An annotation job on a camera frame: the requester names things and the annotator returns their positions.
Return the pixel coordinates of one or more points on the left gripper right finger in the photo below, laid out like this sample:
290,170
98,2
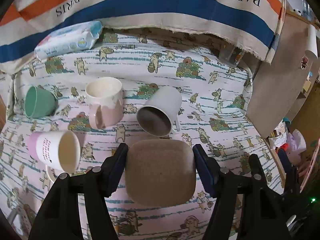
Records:
262,214

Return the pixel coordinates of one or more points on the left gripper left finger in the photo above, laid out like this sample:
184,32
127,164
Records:
73,200

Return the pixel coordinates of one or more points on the beige square cup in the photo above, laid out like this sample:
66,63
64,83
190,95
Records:
160,172

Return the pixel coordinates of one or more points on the green cup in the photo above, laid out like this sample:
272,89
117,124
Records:
39,103

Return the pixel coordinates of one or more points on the white pink text mug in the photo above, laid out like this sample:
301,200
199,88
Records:
57,150

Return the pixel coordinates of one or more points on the wooden shelf unit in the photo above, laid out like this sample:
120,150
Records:
305,99

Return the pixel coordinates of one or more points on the cat print bed sheet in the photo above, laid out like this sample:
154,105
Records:
136,138

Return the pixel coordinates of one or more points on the grey white mug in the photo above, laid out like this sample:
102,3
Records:
159,115

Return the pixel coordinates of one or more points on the pink and cream mug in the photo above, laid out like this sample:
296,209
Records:
105,99

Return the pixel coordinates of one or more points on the cartoon sticker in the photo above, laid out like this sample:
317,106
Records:
304,62

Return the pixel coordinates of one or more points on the white lamp tube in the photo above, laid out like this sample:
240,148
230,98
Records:
311,43

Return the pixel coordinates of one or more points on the wet wipes pack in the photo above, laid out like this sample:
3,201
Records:
77,37

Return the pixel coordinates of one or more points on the striped Paris blanket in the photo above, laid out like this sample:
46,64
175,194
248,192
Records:
251,25

